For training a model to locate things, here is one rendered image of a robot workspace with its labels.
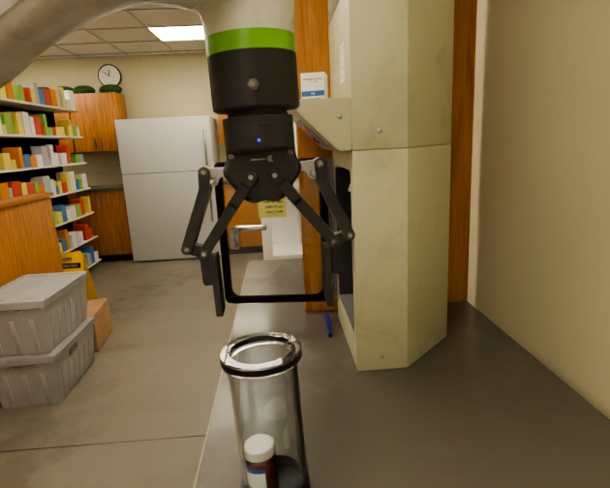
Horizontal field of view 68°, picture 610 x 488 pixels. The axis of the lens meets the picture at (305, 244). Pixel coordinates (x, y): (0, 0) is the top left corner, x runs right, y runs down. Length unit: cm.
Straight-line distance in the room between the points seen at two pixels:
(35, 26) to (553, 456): 87
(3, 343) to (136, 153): 347
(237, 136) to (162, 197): 552
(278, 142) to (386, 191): 48
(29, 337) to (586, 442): 270
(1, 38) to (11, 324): 252
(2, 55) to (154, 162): 539
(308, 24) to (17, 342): 239
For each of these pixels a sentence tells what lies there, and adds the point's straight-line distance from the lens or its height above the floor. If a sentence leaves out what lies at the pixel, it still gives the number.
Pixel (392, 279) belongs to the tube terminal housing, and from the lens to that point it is 95.
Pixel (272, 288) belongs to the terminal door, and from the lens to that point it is 127.
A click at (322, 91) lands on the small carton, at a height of 153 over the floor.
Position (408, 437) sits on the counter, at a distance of 84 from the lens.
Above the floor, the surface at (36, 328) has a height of 49.
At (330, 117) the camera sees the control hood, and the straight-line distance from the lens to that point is 89.
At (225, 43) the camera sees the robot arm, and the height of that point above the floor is 153.
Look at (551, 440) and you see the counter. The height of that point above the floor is 94.
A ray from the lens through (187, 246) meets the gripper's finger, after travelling 51.
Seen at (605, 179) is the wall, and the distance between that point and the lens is 96.
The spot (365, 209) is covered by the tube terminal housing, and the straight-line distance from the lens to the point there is 91.
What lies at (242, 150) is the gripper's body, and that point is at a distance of 47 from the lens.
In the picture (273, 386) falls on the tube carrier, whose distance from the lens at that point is 59.
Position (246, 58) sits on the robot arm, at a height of 151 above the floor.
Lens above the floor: 143
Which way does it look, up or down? 13 degrees down
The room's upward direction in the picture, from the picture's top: 3 degrees counter-clockwise
